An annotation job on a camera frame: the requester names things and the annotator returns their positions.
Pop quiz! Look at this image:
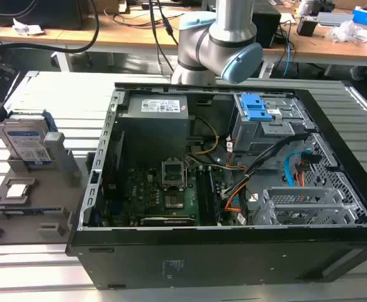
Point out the hard disk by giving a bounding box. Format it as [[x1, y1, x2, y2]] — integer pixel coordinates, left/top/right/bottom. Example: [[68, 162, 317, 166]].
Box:
[[0, 109, 57, 166]]

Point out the grey metal disk bay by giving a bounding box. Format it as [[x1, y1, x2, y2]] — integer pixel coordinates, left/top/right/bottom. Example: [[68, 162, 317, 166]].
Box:
[[232, 92, 316, 155]]

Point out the crumpled white paper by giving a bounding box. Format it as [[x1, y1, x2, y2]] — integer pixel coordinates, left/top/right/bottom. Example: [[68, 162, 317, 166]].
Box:
[[12, 18, 45, 36]]

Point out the black monitor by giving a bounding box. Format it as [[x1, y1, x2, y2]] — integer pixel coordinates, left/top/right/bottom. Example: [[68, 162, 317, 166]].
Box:
[[0, 0, 85, 31]]

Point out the silver CPU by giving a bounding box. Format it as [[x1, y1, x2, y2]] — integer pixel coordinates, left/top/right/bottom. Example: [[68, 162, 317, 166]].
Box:
[[6, 184, 29, 198]]

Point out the wooden desk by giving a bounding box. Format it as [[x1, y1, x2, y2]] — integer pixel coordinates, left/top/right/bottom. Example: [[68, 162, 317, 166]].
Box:
[[0, 9, 184, 73], [258, 12, 367, 76]]

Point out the grey parts rack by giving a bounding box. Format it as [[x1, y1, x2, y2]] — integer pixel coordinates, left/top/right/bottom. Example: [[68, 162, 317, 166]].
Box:
[[0, 131, 91, 246]]

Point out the loose RAM stick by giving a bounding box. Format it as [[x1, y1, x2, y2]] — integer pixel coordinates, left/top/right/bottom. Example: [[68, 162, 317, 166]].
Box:
[[2, 206, 63, 218]]

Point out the grey power supply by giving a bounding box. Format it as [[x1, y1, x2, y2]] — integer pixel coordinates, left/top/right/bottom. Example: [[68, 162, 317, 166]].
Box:
[[116, 94, 191, 164]]

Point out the green motherboard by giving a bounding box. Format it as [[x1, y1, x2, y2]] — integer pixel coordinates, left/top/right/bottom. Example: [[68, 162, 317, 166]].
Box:
[[104, 157, 231, 227]]

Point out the metal socket cover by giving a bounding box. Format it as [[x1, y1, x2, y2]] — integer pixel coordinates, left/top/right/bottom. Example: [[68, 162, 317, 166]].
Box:
[[161, 159, 187, 191]]

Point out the CPU socket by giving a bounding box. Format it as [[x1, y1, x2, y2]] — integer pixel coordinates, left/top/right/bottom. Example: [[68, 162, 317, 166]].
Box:
[[161, 160, 187, 191]]

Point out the silver chipset heatsink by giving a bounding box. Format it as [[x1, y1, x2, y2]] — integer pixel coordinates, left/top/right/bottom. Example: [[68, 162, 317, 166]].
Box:
[[164, 194, 184, 210]]

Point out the black graphics card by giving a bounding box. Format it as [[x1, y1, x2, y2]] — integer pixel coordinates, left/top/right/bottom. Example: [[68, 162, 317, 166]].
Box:
[[140, 215, 196, 227]]

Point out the black RAM slot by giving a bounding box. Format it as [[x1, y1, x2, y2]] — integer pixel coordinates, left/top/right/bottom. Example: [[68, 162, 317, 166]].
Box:
[[197, 168, 212, 226]]

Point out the blue plastic bay latch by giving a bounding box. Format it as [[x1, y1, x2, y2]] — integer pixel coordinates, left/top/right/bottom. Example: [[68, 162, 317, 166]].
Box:
[[242, 93, 274, 122]]

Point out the black box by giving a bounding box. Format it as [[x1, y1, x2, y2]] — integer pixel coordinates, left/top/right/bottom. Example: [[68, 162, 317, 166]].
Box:
[[251, 4, 282, 49]]

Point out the black PC case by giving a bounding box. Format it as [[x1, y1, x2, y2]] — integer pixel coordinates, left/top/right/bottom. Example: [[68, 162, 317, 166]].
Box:
[[65, 82, 367, 292]]

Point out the small black container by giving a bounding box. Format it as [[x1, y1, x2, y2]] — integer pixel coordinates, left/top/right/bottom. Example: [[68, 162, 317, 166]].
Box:
[[296, 17, 318, 36]]

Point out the grey metal drive cage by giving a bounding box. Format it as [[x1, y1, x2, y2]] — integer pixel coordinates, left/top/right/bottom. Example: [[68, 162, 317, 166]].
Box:
[[251, 186, 367, 227]]

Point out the flat grey box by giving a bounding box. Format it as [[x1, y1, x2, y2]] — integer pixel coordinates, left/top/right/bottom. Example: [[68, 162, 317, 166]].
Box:
[[317, 11, 356, 28]]

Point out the crumpled clear plastic wrap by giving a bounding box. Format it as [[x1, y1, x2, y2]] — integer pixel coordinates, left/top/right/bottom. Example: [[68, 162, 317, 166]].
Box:
[[327, 20, 367, 43]]

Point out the thick black cable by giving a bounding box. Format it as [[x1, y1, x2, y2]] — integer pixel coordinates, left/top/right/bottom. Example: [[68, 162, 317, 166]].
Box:
[[0, 0, 101, 53]]

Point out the black cable with connector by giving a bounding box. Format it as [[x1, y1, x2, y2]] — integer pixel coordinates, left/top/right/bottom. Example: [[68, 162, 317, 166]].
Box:
[[148, 0, 179, 75]]

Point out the yellow wire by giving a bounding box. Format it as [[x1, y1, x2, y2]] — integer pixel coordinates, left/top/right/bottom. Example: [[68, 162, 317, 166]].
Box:
[[185, 115, 221, 155]]

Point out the orange wire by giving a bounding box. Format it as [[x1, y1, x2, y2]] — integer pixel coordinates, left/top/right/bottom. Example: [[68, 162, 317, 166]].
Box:
[[295, 160, 312, 190], [224, 181, 250, 212]]

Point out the black wire bundle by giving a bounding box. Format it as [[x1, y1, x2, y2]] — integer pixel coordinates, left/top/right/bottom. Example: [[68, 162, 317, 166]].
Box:
[[222, 133, 308, 198]]

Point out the blue cable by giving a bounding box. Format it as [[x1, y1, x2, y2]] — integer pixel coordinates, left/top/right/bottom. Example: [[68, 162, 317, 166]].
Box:
[[282, 42, 295, 77]]

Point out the light blue wire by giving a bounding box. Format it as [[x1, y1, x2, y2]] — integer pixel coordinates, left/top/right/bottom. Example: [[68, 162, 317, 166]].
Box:
[[283, 150, 313, 188]]

